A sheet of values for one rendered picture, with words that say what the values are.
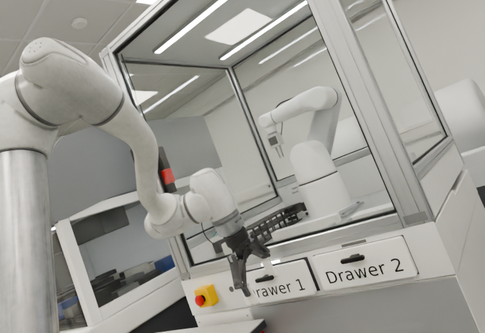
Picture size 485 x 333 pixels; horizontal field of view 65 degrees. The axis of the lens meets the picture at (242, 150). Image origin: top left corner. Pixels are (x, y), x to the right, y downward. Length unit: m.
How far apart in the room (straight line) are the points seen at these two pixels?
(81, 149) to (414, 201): 1.48
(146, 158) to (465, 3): 3.67
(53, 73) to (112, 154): 1.31
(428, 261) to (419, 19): 3.38
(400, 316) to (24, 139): 1.06
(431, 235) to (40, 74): 0.99
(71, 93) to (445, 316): 1.07
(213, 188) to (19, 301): 0.58
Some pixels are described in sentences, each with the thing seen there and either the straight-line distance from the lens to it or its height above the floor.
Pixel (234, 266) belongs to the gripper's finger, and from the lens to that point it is 1.18.
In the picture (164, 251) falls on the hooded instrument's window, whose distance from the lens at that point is 2.12.
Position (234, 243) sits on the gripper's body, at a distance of 1.18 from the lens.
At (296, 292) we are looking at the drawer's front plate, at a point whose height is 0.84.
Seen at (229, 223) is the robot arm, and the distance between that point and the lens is 1.16.
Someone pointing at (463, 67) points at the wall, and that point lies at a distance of 4.21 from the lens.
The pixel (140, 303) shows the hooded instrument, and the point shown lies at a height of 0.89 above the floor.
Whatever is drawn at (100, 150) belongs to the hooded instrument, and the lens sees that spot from 2.04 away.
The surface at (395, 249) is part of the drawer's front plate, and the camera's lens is 1.17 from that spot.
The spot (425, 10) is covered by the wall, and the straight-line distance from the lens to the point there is 4.32.
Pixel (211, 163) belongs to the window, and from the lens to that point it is 1.44.
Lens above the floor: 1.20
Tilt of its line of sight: 5 degrees up
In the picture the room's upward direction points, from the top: 21 degrees counter-clockwise
